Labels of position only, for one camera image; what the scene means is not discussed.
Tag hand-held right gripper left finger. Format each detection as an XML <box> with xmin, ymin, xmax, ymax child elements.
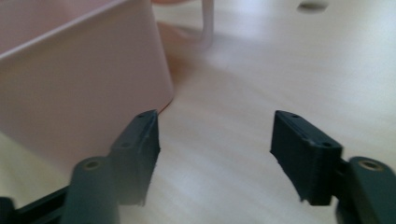
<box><xmin>61</xmin><ymin>108</ymin><xmax>162</xmax><ymax>224</ymax></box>

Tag pink plastic bin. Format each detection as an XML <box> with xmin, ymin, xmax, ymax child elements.
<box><xmin>0</xmin><ymin>0</ymin><xmax>175</xmax><ymax>175</ymax></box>

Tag dark round table hole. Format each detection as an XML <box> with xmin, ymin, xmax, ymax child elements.
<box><xmin>296</xmin><ymin>1</ymin><xmax>330</xmax><ymax>14</ymax></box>

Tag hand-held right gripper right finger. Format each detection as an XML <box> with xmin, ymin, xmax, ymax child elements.
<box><xmin>269</xmin><ymin>109</ymin><xmax>396</xmax><ymax>224</ymax></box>

